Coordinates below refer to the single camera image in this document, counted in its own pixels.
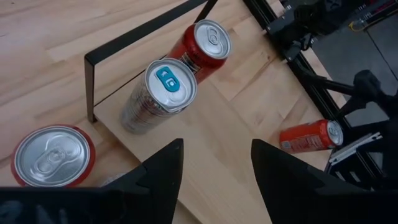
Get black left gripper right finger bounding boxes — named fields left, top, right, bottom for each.
left=251, top=138, right=398, bottom=224

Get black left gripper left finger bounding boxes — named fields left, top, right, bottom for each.
left=0, top=138, right=184, bottom=224

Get orange-red beverage can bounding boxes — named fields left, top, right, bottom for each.
left=279, top=119, right=345, bottom=155

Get red can wide silver top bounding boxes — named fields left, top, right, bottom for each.
left=10, top=124, right=96, bottom=189

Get silver slim can blue tab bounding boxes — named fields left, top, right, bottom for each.
left=120, top=57, right=198, bottom=136

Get dark red beverage can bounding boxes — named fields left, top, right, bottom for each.
left=166, top=19, right=232, bottom=85

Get wooden shelf black metal ends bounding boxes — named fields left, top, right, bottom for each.
left=84, top=0, right=330, bottom=224

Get silver aluminium bracket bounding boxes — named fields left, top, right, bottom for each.
left=328, top=131, right=383, bottom=166

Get black clamp handle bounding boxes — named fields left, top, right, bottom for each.
left=298, top=69, right=398, bottom=121

